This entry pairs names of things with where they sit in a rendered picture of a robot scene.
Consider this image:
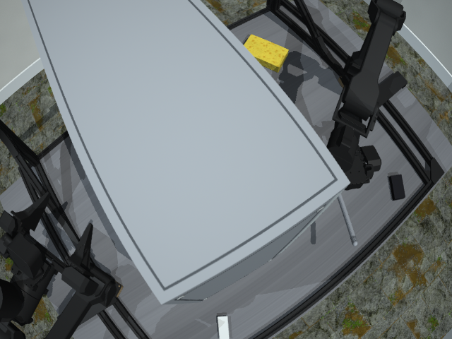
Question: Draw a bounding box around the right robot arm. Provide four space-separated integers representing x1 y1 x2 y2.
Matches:
0 232 121 339

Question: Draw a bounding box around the yellow sponge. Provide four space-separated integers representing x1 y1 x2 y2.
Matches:
244 35 289 73

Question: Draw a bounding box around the small white rectangular block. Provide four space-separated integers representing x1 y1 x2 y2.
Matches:
218 316 230 339

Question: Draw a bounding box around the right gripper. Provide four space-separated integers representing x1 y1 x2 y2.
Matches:
0 192 99 299

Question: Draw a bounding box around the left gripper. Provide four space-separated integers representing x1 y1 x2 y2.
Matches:
357 143 381 172

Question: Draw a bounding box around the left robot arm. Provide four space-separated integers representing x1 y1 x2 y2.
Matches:
326 0 406 191

